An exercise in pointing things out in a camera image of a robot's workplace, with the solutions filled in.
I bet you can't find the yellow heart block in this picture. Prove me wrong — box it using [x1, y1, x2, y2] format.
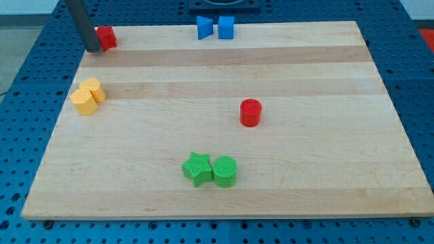
[79, 77, 106, 103]

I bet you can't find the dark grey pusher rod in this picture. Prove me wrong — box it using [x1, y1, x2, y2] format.
[64, 0, 102, 53]

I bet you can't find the blue triangle block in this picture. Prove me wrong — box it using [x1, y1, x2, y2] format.
[196, 16, 214, 40]

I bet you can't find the blue cube block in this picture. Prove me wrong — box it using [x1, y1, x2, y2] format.
[218, 16, 235, 39]

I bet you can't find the red pentagon block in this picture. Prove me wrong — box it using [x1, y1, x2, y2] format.
[96, 26, 117, 51]

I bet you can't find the green star block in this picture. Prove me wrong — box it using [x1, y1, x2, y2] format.
[182, 152, 213, 188]

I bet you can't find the red cylinder block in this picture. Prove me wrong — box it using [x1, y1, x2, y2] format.
[239, 98, 262, 127]

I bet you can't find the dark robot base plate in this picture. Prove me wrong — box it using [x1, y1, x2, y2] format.
[188, 0, 261, 11]

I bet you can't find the light wooden board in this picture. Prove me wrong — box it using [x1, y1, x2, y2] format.
[22, 21, 433, 220]

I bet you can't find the yellow hexagon block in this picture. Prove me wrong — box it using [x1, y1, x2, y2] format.
[70, 88, 98, 116]

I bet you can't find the green cylinder block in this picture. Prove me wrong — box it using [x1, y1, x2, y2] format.
[212, 156, 237, 188]

